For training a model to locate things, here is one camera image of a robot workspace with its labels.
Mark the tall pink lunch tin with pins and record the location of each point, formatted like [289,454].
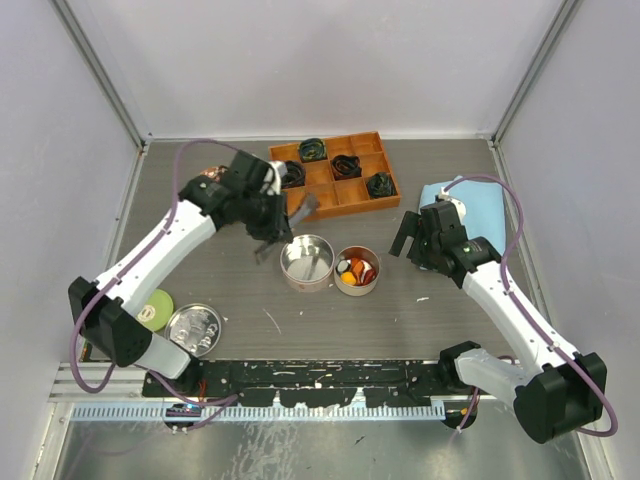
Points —
[307,263]

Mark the wooden compartment tray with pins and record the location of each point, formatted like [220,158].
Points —
[342,197]

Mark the white radish slice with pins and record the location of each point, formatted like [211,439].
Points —
[343,266]

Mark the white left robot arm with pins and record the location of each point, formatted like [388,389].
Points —
[105,310]

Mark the green object behind lid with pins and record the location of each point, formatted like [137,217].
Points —
[157,311]

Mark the brown patterned food plate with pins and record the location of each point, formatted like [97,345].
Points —
[215,173]

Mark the folded light blue cloth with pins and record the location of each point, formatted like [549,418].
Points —
[485,212]

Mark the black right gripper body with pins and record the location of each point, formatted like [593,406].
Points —
[423,249]

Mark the red sausage piece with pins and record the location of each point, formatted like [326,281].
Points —
[369,273]

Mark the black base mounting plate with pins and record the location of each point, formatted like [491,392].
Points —
[314,384]

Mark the dark seaweed roll right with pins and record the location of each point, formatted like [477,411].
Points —
[381,185]

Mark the round metal lid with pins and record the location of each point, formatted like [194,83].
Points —
[195,327]

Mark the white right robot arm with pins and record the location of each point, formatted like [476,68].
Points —
[553,389]

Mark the short pink lunch tin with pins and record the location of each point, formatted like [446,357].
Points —
[365,254]

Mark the white slotted cable duct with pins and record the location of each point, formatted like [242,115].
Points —
[150,411]

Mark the dark seaweed roll back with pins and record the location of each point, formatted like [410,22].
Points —
[312,149]

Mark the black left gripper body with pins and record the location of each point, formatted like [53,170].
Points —
[264,214]

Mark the dark seaweed roll centre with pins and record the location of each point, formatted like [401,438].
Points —
[346,167]

